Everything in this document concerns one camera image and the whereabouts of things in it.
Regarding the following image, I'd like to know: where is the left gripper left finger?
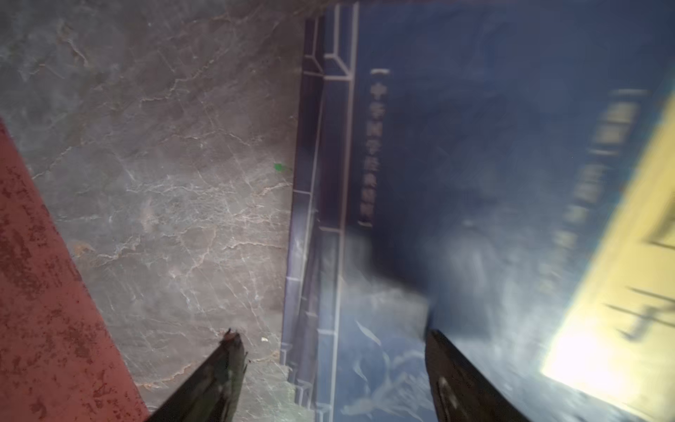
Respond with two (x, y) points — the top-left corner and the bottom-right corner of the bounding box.
(148, 330), (248, 422)

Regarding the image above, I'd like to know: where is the navy book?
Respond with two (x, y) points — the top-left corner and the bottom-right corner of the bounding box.
(281, 1), (674, 421)

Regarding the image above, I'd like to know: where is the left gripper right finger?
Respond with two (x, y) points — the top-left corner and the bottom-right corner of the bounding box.
(425, 330), (527, 422)

